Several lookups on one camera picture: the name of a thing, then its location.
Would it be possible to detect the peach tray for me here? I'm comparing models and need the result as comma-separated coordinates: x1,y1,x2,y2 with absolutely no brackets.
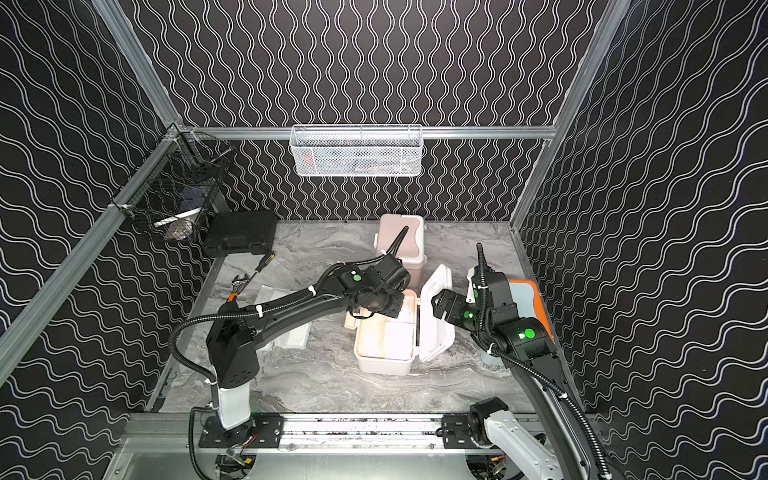
355,289,418,361

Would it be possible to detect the white first aid box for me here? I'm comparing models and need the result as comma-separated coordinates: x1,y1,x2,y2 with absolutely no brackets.
344,264,456,376

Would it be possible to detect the pink first aid box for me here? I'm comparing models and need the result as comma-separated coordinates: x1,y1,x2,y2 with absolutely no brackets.
374,214,427,288

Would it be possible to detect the light blue first aid box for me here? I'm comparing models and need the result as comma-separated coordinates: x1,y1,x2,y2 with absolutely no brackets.
486,279,555,361

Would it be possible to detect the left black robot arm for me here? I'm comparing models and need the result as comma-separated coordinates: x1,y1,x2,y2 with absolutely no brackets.
169,226,410,431

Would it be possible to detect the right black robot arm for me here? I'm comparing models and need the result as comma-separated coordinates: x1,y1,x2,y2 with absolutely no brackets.
430,243,618,479

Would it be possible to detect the black plastic tool case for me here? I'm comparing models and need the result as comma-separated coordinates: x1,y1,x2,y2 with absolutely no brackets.
203,210,278,258

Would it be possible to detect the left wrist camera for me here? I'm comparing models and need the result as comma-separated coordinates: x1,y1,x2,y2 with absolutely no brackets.
364,254,411,291

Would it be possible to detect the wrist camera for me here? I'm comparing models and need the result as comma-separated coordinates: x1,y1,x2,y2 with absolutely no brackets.
466,268,514,308
364,254,411,291

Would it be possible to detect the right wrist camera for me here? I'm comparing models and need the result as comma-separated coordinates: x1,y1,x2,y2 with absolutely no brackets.
466,268,514,308

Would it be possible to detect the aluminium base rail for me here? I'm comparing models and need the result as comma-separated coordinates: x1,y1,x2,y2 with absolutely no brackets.
119,411,601,452

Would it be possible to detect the white wire wall basket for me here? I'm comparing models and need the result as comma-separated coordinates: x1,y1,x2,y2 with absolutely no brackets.
289,124,424,177

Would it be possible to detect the black wire wall basket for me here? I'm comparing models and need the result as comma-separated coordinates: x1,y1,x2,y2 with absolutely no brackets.
116,129,235,243

